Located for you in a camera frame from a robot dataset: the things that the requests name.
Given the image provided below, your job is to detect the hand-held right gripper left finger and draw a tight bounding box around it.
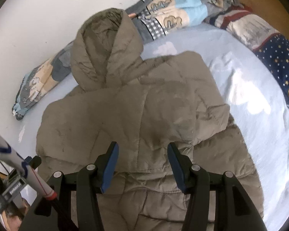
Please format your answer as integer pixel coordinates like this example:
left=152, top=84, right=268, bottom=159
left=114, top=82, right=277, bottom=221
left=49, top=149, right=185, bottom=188
left=19, top=141, right=119, bottom=231

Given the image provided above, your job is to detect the wooden headboard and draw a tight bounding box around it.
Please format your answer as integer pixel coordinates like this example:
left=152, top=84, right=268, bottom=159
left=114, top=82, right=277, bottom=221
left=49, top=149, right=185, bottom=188
left=222, top=0, right=289, bottom=44

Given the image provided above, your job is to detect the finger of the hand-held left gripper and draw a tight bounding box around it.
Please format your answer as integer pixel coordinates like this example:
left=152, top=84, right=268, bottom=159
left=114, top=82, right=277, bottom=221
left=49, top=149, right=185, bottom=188
left=24, top=156, right=42, bottom=171

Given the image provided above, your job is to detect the khaki hooded puffer jacket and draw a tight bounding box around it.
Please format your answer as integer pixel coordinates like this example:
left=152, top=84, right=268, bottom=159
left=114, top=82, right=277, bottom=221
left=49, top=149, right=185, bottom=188
left=36, top=8, right=265, bottom=231

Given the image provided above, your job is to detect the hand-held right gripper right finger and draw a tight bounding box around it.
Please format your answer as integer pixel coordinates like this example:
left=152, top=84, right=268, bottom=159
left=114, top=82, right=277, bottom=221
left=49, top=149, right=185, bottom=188
left=167, top=142, right=268, bottom=231

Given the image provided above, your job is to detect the cartoon patchwork quilt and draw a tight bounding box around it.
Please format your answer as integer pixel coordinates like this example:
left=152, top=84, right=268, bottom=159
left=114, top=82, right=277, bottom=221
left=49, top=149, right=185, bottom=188
left=12, top=0, right=241, bottom=121

